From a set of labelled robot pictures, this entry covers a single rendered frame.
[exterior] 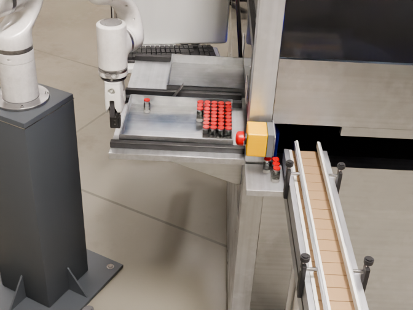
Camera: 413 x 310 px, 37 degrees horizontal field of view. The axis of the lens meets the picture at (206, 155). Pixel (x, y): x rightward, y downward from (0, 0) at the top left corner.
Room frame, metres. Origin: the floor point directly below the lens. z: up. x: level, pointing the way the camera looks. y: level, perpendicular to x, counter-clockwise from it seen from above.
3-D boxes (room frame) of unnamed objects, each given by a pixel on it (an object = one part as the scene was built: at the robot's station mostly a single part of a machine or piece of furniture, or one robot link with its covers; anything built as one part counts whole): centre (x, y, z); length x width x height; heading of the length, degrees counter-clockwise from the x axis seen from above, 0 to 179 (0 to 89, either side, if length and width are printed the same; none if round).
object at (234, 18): (2.54, -0.11, 0.73); 1.98 x 0.01 x 0.25; 0
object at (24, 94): (1.84, 0.64, 0.95); 0.19 x 0.19 x 0.18
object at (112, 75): (1.60, 0.28, 1.09); 0.09 x 0.08 x 0.03; 0
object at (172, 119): (1.67, 0.09, 0.90); 0.34 x 0.26 x 0.04; 90
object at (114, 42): (1.61, 0.28, 1.18); 0.09 x 0.08 x 0.13; 147
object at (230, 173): (1.60, 0.06, 0.80); 0.34 x 0.03 x 0.13; 90
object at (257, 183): (1.41, -0.18, 0.87); 0.14 x 0.13 x 0.02; 90
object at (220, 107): (1.67, -0.04, 0.90); 0.18 x 0.02 x 0.05; 0
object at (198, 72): (2.02, -0.02, 0.90); 0.34 x 0.26 x 0.04; 90
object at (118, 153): (1.85, 0.05, 0.87); 0.70 x 0.48 x 0.02; 0
